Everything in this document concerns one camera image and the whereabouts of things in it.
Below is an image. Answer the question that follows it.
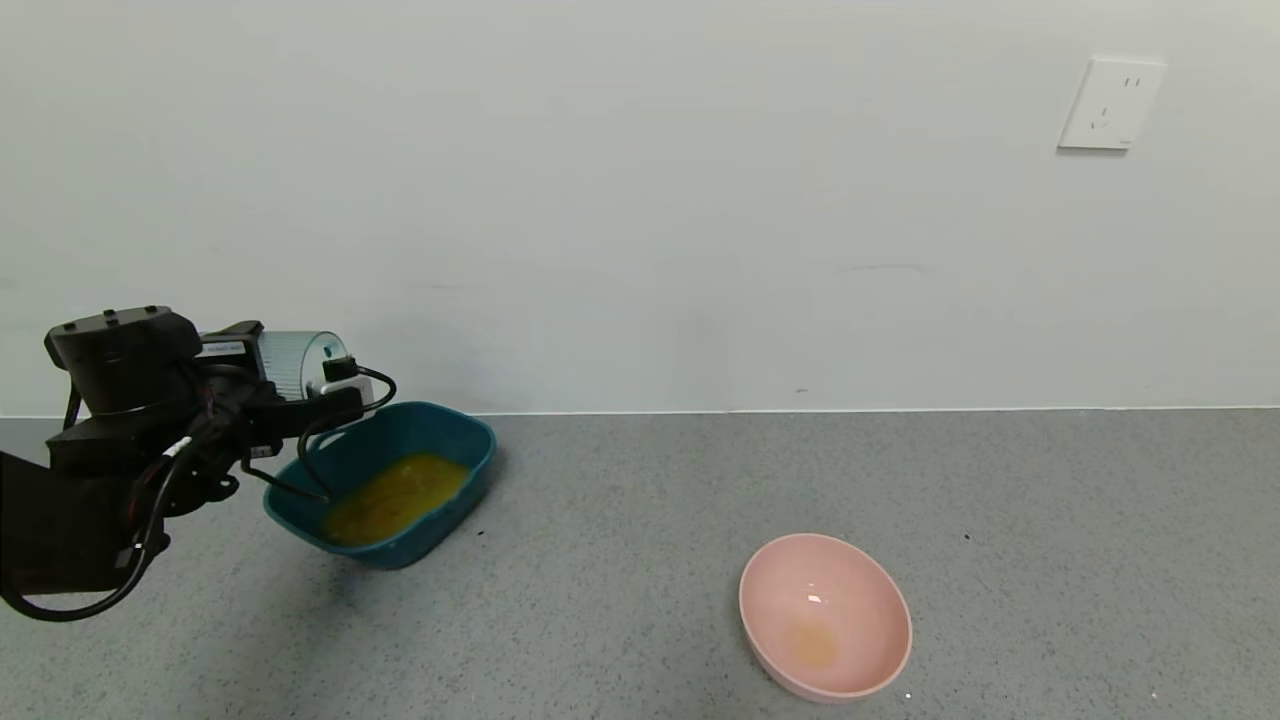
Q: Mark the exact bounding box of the orange juice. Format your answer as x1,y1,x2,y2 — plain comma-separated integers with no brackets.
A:
322,453,471,548

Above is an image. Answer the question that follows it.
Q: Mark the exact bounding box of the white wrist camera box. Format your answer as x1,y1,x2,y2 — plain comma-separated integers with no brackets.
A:
318,356,375,403

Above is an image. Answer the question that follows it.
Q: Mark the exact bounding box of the black camera cable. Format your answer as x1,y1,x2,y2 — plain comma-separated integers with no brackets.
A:
0,365,398,623

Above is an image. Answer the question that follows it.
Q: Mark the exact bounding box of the white wall socket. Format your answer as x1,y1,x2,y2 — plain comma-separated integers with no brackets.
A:
1057,57,1168,152

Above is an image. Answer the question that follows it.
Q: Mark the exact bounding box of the pink bowl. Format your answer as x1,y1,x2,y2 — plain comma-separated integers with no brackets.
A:
738,533,913,704

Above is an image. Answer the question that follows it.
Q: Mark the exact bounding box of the clear ribbed plastic cup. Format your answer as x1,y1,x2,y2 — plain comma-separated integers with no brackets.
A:
255,330,351,401

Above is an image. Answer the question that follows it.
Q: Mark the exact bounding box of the teal plastic tray with handle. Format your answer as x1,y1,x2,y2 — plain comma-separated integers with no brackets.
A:
263,402,498,571

